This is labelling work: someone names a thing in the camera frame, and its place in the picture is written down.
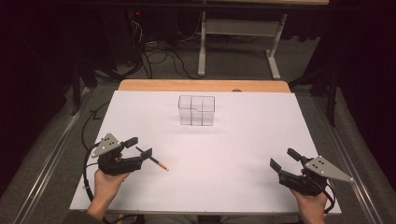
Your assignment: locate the person's right hand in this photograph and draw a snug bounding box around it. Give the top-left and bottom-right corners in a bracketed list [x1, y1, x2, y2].
[290, 188, 330, 218]

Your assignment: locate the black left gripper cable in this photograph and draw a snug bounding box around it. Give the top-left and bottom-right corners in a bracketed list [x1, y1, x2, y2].
[81, 142, 114, 224]

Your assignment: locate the black floor cable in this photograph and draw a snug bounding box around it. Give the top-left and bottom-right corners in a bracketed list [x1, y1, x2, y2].
[80, 100, 112, 151]

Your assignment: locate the tangle of black floor cables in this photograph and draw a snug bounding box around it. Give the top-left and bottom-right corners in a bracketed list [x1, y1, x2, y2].
[124, 38, 200, 80]

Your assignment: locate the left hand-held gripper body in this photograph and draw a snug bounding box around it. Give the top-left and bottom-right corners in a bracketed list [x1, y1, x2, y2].
[91, 133, 145, 176]

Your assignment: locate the metal floor rail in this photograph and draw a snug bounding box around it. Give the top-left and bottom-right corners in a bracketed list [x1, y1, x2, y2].
[313, 95, 385, 224]
[9, 88, 92, 224]

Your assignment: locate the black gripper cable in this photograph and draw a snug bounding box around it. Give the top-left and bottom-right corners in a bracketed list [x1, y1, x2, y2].
[320, 180, 336, 215]
[81, 142, 114, 224]

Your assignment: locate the black stand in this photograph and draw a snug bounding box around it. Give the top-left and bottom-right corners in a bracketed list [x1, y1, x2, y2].
[289, 65, 341, 128]
[70, 57, 98, 117]

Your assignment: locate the person's left hand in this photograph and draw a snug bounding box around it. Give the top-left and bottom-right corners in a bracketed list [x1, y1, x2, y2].
[89, 169, 131, 210]

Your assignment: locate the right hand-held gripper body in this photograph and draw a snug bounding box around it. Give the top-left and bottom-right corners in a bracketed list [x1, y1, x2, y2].
[278, 155, 355, 197]

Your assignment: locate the wooden table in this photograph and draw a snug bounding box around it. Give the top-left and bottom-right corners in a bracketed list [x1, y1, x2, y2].
[118, 78, 291, 93]

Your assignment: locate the clear plastic organizer box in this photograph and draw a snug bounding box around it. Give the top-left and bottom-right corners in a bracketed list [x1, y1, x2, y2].
[177, 94, 217, 127]

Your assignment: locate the white metal table frame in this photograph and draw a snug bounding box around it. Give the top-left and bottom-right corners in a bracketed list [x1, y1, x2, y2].
[197, 10, 288, 80]

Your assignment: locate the white board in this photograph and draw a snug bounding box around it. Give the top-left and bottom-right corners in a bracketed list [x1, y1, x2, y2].
[68, 90, 343, 217]

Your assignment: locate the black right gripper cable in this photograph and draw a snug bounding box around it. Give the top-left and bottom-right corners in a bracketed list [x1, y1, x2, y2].
[320, 180, 336, 215]

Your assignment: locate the dark computer tower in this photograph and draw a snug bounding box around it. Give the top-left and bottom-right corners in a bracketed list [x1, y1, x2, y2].
[102, 8, 145, 67]

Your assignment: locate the black pencil with orange end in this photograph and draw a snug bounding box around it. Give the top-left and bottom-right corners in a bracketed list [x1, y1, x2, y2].
[135, 146, 170, 172]

